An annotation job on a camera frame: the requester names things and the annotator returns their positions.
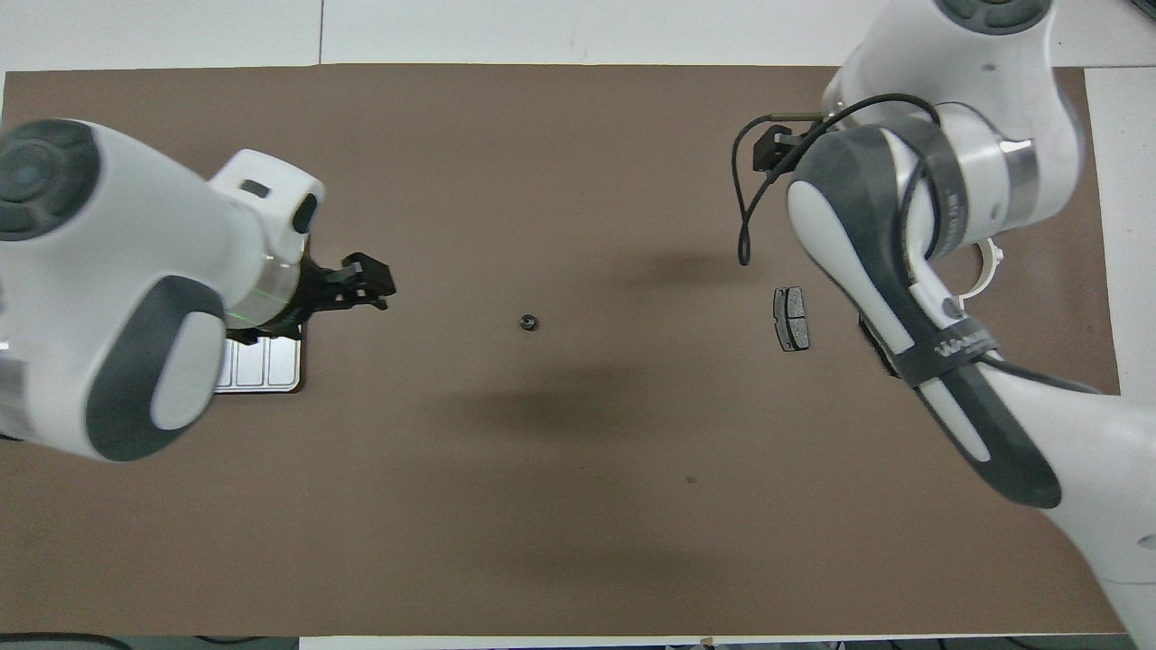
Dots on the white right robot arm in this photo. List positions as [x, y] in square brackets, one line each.
[993, 108]

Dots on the silver metal tray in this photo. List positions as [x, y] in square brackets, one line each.
[266, 370]

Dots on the small black bearing gear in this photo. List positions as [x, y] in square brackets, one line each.
[528, 322]

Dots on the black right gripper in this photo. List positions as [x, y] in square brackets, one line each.
[781, 149]

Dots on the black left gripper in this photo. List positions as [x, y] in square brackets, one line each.
[321, 293]

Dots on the brown table mat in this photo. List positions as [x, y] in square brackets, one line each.
[578, 524]

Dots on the rectangular dark brake pad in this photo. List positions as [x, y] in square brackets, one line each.
[792, 319]

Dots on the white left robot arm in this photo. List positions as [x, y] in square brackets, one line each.
[99, 271]

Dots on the white curved plastic bracket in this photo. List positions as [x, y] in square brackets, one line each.
[992, 266]

